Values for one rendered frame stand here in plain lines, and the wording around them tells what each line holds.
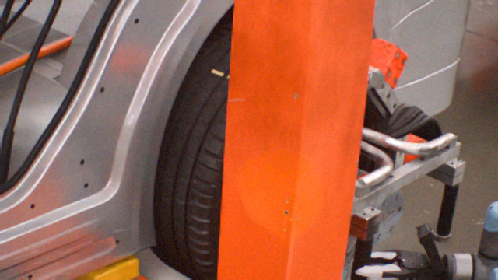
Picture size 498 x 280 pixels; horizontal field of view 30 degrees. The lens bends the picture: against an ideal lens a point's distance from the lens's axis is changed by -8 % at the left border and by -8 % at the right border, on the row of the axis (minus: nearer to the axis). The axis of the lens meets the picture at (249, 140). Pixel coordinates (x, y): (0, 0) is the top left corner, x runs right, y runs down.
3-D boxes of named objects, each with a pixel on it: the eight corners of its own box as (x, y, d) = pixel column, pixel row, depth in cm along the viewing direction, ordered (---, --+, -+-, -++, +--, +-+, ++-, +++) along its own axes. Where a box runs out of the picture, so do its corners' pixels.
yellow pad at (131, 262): (102, 251, 223) (101, 233, 221) (141, 277, 215) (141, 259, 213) (57, 270, 214) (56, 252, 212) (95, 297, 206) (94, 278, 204)
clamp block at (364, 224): (345, 216, 202) (348, 194, 199) (379, 232, 196) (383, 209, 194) (329, 225, 198) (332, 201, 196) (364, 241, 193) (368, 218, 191)
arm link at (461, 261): (474, 264, 196) (466, 245, 203) (454, 265, 195) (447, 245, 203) (467, 293, 199) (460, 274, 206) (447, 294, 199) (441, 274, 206)
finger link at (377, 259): (350, 280, 202) (393, 283, 202) (354, 257, 200) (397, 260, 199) (350, 272, 205) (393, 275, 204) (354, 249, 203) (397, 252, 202)
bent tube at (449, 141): (390, 118, 229) (395, 76, 224) (455, 146, 217) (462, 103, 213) (345, 138, 217) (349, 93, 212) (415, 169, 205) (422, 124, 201)
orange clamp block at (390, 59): (369, 80, 230) (384, 47, 230) (395, 91, 225) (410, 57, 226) (355, 69, 224) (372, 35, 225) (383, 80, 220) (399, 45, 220)
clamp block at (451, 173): (433, 167, 225) (436, 146, 223) (463, 180, 219) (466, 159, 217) (421, 173, 221) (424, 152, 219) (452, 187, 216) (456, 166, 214)
